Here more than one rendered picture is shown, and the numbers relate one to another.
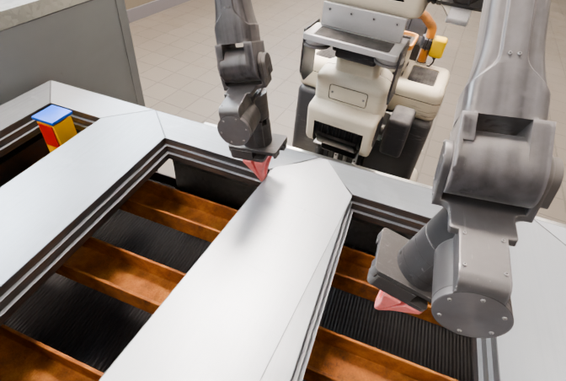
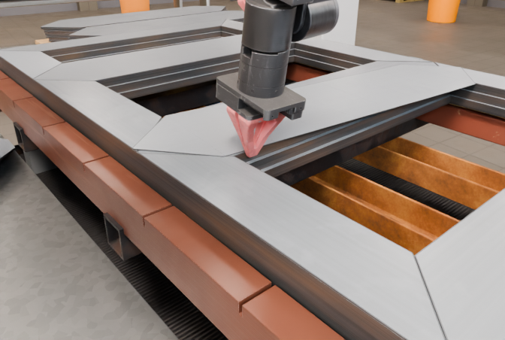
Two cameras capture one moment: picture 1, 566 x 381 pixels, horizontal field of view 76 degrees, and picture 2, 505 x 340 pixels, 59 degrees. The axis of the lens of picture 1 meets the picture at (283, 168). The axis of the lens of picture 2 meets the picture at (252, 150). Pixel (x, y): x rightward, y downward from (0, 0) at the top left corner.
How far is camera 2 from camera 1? 1.10 m
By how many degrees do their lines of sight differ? 107
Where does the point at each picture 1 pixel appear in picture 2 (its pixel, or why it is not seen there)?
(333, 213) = (206, 110)
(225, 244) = (340, 116)
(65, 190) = not seen: outside the picture
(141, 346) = (421, 95)
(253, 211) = (294, 127)
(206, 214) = not seen: hidden behind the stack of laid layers
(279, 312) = (312, 87)
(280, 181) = (232, 141)
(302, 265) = not seen: hidden behind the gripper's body
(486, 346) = (189, 71)
